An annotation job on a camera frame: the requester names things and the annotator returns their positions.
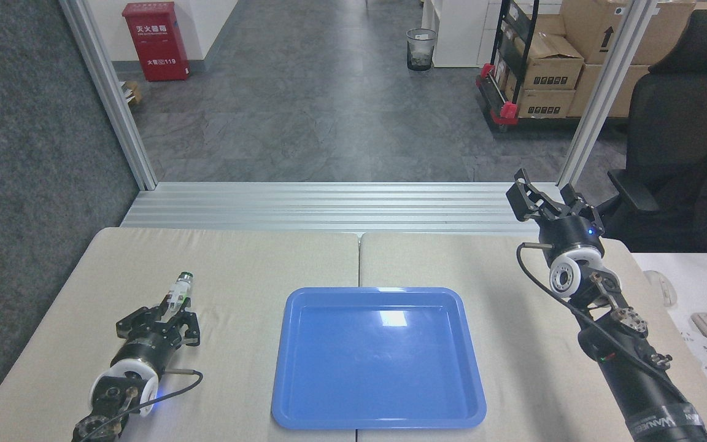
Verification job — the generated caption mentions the plain brown cardboard box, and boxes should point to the plain brown cardboard box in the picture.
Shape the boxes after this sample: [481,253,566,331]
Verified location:
[568,63,650,118]

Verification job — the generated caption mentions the black office chair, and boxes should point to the black office chair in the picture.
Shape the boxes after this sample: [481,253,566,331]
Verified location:
[599,9,707,266]

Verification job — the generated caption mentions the silver aluminium frame post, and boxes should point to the silver aluminium frame post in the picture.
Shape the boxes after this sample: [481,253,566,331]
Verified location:
[59,0,158,191]
[557,0,659,188]

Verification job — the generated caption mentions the white green switch part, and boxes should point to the white green switch part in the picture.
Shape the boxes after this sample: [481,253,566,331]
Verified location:
[166,271,195,320]

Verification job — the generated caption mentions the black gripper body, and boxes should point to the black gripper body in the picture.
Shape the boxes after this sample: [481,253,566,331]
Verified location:
[112,325,177,373]
[541,215,606,262]

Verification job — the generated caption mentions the black mesh trash bin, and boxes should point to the black mesh trash bin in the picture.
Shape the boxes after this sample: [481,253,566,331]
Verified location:
[406,28,438,71]

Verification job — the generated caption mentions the blue plastic tray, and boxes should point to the blue plastic tray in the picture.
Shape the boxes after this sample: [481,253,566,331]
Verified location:
[271,287,487,429]

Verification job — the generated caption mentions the black red storage cart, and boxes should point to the black red storage cart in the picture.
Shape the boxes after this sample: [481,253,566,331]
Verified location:
[475,0,581,133]

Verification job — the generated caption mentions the large cardboard box with arrow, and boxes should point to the large cardboard box with arrow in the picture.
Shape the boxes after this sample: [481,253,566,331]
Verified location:
[561,0,696,66]

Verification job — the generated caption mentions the white computer mouse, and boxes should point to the white computer mouse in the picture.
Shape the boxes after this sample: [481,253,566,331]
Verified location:
[643,270,678,308]

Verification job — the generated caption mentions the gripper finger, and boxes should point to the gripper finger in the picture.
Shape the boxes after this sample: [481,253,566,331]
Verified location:
[166,312,201,348]
[561,183,605,234]
[506,169,566,223]
[115,304,170,339]

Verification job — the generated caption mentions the small flat cardboard box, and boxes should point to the small flat cardboard box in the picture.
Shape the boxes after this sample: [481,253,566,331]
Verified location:
[516,89,576,118]

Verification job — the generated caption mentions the white cabinet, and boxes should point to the white cabinet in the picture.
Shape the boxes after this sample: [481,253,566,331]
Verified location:
[421,0,509,68]

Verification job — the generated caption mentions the white power strip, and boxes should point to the white power strip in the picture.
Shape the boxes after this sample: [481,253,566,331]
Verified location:
[679,328,707,385]

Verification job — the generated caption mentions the cardboard box with open flap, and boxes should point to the cardboard box with open flap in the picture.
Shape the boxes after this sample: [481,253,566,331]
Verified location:
[515,34,585,91]

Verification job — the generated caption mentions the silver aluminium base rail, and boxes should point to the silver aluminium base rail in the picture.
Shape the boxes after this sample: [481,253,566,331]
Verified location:
[120,181,566,236]

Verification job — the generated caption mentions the red fire extinguisher box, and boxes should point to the red fire extinguisher box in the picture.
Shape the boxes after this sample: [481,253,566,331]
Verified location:
[122,1,191,82]

